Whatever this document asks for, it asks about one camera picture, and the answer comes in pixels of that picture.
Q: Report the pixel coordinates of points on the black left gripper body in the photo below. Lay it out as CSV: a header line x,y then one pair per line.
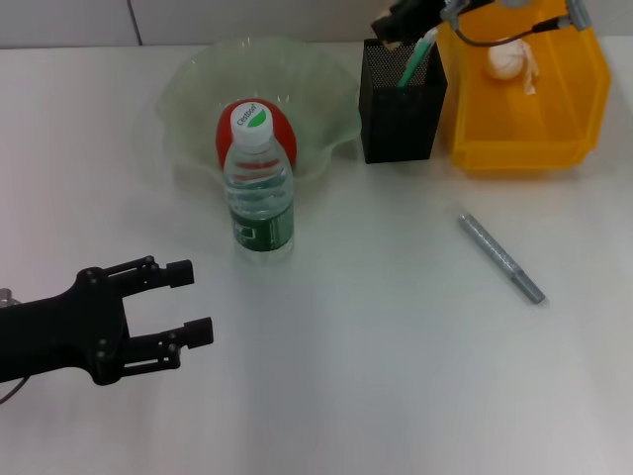
x,y
59,331

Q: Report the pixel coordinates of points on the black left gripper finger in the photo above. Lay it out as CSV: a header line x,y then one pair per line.
x,y
200,331
179,274

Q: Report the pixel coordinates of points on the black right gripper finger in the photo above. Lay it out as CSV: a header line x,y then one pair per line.
x,y
388,22
408,32

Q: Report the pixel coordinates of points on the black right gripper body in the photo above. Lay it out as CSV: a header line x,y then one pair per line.
x,y
420,10

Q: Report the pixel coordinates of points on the mint green utility knife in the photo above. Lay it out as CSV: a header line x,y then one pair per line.
x,y
415,57

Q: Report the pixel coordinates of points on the white paper ball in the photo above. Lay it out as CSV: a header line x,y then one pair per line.
x,y
507,59

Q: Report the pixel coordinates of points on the green label water bottle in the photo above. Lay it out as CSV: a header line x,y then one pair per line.
x,y
259,198

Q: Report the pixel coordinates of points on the grey marker pen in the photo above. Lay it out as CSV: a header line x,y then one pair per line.
x,y
499,257

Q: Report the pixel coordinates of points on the black mesh pen holder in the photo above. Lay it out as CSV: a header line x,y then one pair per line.
x,y
400,123

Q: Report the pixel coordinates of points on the red-orange round fruit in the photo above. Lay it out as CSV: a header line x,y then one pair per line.
x,y
289,138

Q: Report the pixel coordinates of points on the pale green wavy glass plate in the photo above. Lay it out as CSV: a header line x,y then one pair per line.
x,y
198,84

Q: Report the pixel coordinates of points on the yellow plastic storage bin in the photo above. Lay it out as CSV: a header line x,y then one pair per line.
x,y
534,123

